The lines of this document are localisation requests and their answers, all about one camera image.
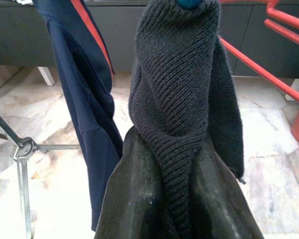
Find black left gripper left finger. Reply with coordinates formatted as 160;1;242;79
93;128;165;239

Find navy blue garment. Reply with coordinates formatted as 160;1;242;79
32;0;124;232

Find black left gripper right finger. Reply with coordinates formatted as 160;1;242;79
188;141;265;239

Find black garment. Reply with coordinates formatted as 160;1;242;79
128;0;246;239

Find red plastic hanger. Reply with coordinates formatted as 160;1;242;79
71;0;115;75
218;0;299;109

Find silver metal clothes rack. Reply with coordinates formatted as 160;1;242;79
0;104;82;239

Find black television console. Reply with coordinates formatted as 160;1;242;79
0;0;299;102

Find blue plastic hanger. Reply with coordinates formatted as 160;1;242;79
176;0;202;9

